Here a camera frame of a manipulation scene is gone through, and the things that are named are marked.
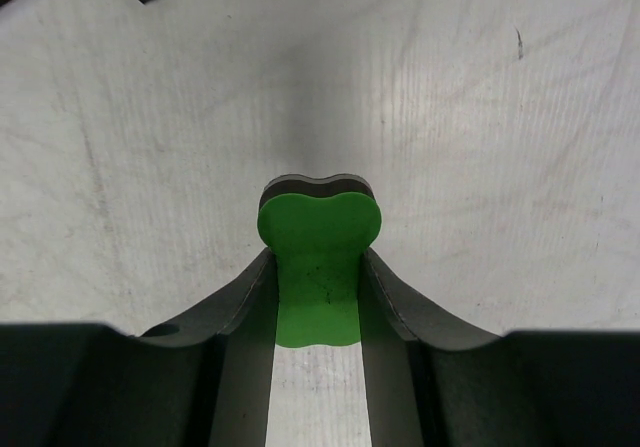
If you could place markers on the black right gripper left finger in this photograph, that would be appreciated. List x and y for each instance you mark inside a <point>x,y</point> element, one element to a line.
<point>201,378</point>

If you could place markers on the green bone-shaped eraser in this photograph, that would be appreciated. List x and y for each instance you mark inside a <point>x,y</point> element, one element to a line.
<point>318,230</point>

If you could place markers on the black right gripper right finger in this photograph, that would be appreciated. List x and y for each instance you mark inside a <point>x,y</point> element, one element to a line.
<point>433,379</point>

